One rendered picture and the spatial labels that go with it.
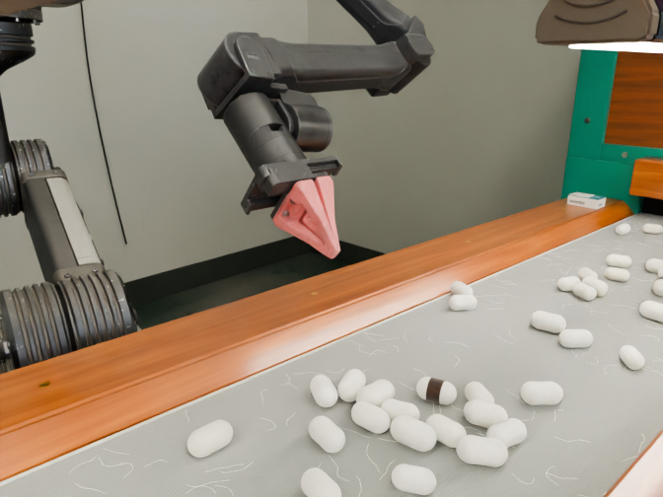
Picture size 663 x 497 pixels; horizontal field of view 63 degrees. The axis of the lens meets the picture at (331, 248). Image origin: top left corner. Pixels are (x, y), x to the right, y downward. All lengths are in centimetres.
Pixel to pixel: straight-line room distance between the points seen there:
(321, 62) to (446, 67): 177
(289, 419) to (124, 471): 13
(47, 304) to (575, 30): 56
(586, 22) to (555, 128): 184
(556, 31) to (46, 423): 48
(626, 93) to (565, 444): 90
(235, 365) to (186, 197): 214
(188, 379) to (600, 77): 103
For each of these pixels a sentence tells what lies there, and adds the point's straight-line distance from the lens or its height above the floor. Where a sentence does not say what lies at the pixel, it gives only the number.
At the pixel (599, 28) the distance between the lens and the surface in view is 44.
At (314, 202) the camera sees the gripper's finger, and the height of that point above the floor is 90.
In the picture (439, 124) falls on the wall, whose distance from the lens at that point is 252.
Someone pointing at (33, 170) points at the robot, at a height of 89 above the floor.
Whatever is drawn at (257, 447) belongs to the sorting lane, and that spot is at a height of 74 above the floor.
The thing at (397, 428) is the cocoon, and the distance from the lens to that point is 45.
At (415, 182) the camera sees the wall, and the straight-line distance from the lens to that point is 262.
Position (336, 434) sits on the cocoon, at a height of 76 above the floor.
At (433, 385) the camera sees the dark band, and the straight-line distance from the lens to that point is 50.
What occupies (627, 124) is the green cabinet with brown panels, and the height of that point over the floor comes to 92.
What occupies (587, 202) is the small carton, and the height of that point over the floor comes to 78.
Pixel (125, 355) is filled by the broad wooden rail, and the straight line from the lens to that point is 56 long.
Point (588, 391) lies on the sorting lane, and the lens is 57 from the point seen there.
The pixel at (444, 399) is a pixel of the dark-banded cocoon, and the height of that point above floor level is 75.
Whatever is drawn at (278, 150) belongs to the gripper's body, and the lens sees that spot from 58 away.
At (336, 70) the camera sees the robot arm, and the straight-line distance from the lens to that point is 77.
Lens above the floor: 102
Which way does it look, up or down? 18 degrees down
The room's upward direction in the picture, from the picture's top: straight up
